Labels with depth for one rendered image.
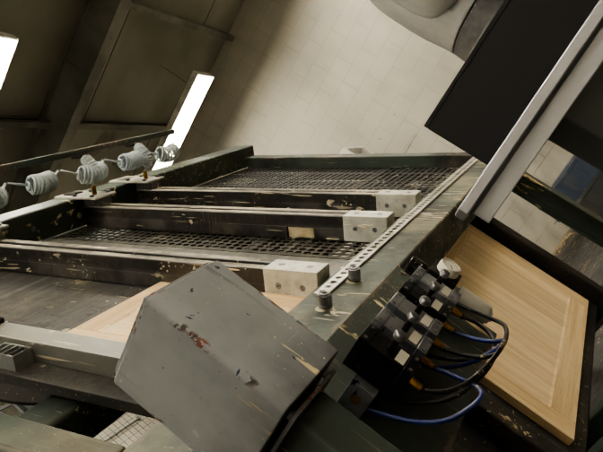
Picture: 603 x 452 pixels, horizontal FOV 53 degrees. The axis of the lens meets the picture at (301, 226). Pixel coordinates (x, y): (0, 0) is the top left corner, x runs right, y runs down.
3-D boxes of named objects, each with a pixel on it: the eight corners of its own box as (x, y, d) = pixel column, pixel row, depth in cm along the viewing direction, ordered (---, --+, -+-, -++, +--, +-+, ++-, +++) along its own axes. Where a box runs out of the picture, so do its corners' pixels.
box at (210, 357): (295, 417, 52) (141, 295, 56) (244, 498, 57) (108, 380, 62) (347, 354, 62) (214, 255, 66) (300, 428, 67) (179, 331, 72)
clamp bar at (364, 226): (385, 246, 156) (380, 153, 150) (59, 226, 209) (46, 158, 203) (397, 234, 164) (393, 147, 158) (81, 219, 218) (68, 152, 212)
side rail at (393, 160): (473, 181, 251) (473, 155, 248) (249, 179, 301) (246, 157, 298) (477, 177, 258) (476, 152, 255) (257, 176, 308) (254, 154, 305)
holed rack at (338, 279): (327, 297, 112) (327, 294, 112) (313, 295, 114) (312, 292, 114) (488, 152, 253) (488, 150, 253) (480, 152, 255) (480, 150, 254)
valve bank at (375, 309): (492, 430, 71) (328, 310, 77) (430, 499, 78) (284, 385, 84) (538, 282, 114) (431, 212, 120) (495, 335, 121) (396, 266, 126)
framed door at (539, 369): (568, 446, 146) (574, 440, 145) (380, 312, 160) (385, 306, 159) (585, 305, 223) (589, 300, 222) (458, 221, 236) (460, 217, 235)
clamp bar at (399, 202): (415, 219, 178) (411, 138, 172) (112, 208, 232) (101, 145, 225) (423, 211, 187) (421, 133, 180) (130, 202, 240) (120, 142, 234)
